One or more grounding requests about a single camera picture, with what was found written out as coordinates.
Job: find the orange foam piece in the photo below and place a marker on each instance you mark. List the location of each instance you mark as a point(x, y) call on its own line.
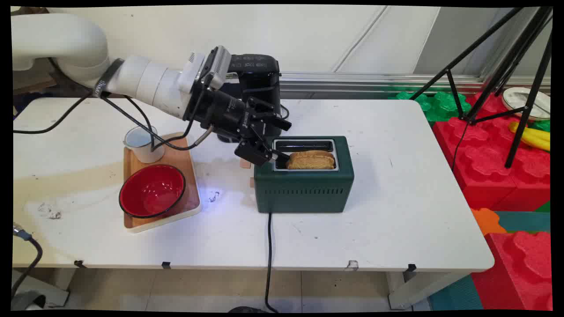
point(488, 220)

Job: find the white enamel mug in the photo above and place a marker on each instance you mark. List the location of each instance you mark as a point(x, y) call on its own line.
point(143, 145)

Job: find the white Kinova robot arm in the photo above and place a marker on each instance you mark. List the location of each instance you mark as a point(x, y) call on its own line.
point(88, 57)

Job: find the red bowl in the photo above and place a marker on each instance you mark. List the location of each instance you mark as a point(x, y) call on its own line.
point(152, 191)

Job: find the green toaster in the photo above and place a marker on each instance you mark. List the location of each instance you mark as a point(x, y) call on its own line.
point(304, 185)

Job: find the wooden serving tray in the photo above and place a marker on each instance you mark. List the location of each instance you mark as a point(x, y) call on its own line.
point(185, 176)

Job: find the white table leg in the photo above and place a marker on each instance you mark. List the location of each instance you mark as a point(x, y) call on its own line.
point(418, 288)

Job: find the white plate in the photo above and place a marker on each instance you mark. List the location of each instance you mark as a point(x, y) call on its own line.
point(526, 100)

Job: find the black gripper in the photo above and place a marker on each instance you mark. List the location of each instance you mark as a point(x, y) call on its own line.
point(224, 110)

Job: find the yellow toy banana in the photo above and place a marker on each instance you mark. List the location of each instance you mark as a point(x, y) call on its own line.
point(531, 136)

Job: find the red foam block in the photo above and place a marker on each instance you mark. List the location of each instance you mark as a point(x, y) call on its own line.
point(520, 273)
point(489, 163)

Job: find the green foam block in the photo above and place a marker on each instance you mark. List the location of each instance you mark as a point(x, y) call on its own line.
point(434, 105)

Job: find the black tripod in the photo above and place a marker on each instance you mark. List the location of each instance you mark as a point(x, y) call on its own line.
point(506, 66)

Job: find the toast bread slice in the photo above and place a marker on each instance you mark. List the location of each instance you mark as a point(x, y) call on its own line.
point(311, 160)

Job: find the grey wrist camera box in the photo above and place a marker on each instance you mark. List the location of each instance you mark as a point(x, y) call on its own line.
point(210, 70)

